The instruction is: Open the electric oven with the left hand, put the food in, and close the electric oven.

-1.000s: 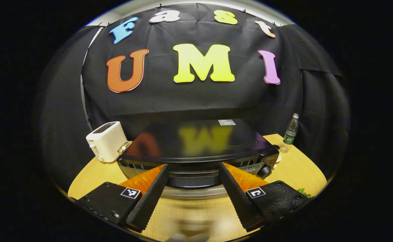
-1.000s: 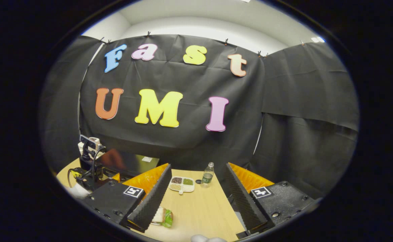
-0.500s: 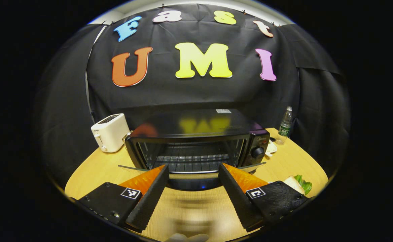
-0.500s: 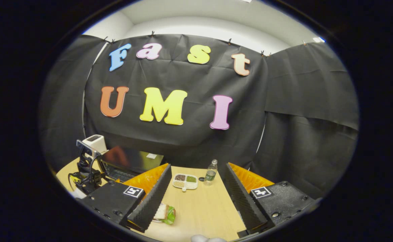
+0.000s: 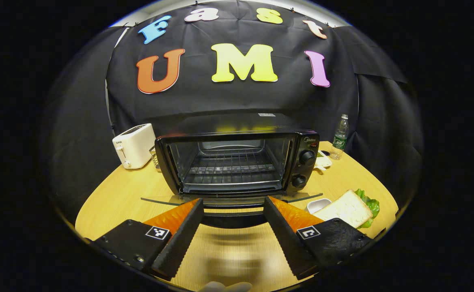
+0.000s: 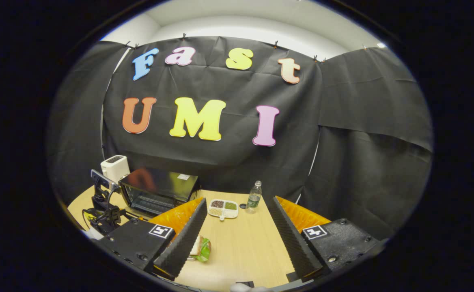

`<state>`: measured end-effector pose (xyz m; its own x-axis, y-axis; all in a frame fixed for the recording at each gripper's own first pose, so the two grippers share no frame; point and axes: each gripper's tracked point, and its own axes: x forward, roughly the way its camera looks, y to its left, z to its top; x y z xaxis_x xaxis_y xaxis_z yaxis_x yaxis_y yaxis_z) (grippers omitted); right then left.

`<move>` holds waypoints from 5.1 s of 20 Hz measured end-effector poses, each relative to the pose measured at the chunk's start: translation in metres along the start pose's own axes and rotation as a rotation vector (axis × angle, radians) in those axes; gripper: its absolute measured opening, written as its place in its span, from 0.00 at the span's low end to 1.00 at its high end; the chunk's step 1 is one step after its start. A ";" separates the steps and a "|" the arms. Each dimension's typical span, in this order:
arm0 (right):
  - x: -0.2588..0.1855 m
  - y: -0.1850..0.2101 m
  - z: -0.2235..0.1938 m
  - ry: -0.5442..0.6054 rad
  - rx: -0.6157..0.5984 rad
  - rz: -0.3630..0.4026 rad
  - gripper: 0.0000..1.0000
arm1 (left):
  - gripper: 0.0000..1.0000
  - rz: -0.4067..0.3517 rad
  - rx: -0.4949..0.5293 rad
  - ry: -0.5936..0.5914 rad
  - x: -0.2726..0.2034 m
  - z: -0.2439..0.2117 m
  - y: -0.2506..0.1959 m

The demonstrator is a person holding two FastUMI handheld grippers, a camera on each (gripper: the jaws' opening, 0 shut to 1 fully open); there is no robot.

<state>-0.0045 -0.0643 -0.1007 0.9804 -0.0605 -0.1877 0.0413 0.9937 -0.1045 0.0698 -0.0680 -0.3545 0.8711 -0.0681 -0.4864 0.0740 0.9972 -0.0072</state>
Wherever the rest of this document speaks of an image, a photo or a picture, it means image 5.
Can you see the clear plastic water bottle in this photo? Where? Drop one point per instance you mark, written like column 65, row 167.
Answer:
column 339, row 140

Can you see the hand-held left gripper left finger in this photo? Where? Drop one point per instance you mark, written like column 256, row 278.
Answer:
column 180, row 243

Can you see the white divided seasoning dish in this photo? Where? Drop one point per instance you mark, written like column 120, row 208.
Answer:
column 323, row 161

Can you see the small clear container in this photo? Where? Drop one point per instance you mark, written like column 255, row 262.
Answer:
column 154, row 158

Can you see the white ribbed plastic tray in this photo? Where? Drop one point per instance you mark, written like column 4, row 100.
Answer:
column 317, row 205

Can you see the white toaster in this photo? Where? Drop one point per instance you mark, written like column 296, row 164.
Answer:
column 135, row 146

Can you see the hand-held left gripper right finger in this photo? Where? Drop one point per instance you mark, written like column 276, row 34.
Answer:
column 285, row 243

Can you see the black electric oven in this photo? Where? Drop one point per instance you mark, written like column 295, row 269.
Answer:
column 237, row 123

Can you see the lettuce bread sandwich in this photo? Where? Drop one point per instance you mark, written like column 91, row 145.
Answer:
column 346, row 209

